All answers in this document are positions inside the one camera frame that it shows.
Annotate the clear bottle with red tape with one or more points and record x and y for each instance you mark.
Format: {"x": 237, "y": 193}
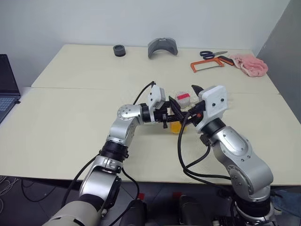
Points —
{"x": 184, "y": 100}

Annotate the blue fabric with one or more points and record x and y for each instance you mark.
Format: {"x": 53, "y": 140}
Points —
{"x": 287, "y": 200}

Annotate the pink cloth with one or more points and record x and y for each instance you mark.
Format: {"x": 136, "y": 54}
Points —
{"x": 251, "y": 64}

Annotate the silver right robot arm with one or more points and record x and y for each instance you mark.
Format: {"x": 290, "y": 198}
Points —
{"x": 237, "y": 148}

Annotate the black tape roll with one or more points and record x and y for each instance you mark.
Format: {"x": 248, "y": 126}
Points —
{"x": 119, "y": 50}

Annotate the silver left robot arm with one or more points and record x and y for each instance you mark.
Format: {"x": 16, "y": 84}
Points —
{"x": 122, "y": 129}

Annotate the grey curved plastic shell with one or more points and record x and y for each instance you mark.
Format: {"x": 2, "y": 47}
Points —
{"x": 152, "y": 48}

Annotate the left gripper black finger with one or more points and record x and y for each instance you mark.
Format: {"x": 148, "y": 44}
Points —
{"x": 176, "y": 108}

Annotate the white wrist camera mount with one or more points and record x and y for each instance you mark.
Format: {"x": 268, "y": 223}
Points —
{"x": 155, "y": 96}
{"x": 214, "y": 99}

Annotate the dark laptop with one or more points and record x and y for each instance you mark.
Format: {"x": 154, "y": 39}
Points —
{"x": 7, "y": 89}

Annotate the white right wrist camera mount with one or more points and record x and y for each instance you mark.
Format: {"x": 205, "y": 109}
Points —
{"x": 214, "y": 99}

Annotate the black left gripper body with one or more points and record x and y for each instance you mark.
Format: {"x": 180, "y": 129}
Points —
{"x": 167, "y": 113}

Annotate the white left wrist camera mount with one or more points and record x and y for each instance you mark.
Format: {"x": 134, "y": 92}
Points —
{"x": 155, "y": 96}

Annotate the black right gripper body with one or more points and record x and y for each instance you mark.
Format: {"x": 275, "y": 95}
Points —
{"x": 196, "y": 110}

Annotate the orange hacksaw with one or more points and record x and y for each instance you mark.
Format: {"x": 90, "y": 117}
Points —
{"x": 207, "y": 63}

